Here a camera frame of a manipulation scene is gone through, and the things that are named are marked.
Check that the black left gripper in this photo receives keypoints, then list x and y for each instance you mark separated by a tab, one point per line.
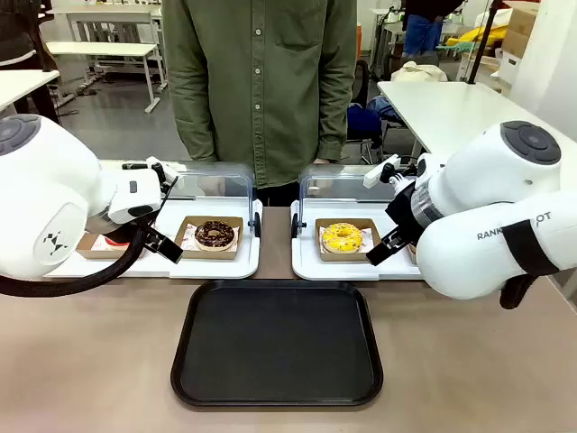
142	215

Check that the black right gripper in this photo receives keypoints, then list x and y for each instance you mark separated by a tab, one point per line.
405	212

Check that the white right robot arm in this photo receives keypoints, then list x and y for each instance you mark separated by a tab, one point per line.
478	180

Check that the person's right forearm green sleeve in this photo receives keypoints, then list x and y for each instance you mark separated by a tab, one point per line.
194	117

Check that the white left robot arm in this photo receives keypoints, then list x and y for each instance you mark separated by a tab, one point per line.
45	189

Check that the person's left forearm green sleeve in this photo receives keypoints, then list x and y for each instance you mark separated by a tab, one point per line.
336	117

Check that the brown cardboard donut box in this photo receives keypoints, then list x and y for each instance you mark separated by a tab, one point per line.
94	250
412	255
185	236
372	230

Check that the yellow glazed donut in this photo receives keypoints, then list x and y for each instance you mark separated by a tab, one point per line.
341	238

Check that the red glazed donut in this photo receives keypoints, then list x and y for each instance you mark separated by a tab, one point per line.
118	244

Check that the white display tray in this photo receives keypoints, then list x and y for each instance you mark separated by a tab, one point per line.
306	266
212	268

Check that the chocolate sprinkled donut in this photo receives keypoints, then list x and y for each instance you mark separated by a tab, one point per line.
215	236

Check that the large black serving tray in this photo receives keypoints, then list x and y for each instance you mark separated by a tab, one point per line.
277	345

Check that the person's right hand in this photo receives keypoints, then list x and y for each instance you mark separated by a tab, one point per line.
212	185

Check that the person's left hand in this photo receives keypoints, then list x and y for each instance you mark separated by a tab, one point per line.
322	161

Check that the clear plastic lid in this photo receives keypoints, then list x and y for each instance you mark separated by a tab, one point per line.
333	180

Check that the blue bag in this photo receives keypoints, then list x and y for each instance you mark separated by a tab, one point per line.
365	119

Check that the cream tote bag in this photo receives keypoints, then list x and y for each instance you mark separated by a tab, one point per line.
419	72

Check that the person in green shirt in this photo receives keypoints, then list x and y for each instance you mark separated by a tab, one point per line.
259	81

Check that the white table with round leg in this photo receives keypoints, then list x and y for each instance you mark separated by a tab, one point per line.
22	85

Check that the background person in blue jeans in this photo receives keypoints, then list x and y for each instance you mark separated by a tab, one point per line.
421	31

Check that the white storage box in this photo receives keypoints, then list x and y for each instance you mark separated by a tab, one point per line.
509	67

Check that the black pole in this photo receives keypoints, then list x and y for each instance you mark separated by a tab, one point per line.
482	45

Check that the yellow cloth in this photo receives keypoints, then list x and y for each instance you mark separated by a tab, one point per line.
487	35

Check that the background person in dark clothes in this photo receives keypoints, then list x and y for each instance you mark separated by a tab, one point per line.
22	40

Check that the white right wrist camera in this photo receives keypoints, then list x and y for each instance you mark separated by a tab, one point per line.
381	171

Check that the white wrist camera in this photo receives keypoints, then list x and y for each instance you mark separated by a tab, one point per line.
381	171
163	168

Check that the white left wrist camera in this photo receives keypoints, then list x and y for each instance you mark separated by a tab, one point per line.
163	168

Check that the white desk with white frame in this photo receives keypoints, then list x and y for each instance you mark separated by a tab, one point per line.
103	48

